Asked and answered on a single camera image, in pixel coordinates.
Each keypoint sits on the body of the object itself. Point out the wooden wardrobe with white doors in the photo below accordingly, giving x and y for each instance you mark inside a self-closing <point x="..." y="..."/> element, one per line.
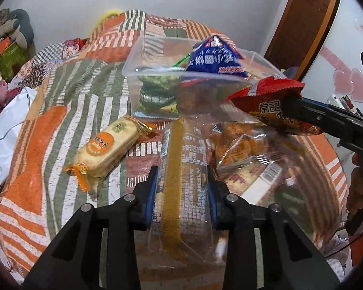
<point x="341" y="42"/>

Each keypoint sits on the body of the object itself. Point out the long clear wafer packet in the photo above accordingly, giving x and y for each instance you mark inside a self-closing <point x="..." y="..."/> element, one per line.
<point x="181" y="172"/>

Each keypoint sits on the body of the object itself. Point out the person's right hand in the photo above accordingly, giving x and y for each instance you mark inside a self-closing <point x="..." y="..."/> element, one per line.
<point x="360" y="184"/>

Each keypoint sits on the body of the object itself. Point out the white cloth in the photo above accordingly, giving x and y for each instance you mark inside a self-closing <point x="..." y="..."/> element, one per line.
<point x="6" y="120"/>

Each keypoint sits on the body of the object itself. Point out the green bag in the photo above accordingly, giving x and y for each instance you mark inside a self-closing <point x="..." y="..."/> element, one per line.
<point x="7" y="62"/>

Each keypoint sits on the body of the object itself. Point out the clear plastic container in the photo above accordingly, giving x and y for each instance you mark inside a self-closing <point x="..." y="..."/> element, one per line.
<point x="145" y="51"/>

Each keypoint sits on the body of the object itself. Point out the yellow hoop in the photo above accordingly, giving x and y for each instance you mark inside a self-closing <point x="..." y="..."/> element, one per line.
<point x="107" y="13"/>

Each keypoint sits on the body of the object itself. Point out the grey plush toy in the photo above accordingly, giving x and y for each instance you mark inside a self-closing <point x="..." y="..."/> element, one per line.
<point x="15" y="27"/>

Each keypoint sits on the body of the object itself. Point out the blue triangular snack packet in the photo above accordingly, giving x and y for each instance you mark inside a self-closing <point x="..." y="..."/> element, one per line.
<point x="217" y="57"/>

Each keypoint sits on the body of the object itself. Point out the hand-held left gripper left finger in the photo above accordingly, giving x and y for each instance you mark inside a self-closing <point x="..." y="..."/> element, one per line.
<point x="151" y="199"/>

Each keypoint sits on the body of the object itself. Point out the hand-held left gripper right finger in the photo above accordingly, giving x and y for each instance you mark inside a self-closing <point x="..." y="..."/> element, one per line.
<point x="213" y="205"/>

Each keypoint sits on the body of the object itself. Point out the checked floral quilt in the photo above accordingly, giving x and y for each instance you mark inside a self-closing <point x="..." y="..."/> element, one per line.
<point x="53" y="51"/>

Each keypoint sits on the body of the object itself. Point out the green pea packet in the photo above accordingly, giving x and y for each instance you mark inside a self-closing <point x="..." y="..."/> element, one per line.
<point x="157" y="107"/>
<point x="160" y="84"/>

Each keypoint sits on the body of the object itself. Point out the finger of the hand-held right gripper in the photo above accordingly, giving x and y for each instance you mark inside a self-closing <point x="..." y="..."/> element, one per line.
<point x="305" y="117"/>
<point x="326" y="108"/>

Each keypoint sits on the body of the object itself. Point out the yellow cake packet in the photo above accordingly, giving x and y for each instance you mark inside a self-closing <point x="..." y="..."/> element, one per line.
<point x="109" y="148"/>

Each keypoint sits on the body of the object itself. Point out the brown wooden door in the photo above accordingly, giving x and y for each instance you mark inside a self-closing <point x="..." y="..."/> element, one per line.
<point x="305" y="21"/>

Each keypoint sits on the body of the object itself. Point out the orange snack clear packet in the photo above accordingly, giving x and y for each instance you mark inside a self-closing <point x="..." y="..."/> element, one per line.
<point x="242" y="151"/>

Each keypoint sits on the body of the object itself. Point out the red snack packet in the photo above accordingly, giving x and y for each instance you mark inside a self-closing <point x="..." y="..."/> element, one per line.
<point x="260" y="96"/>

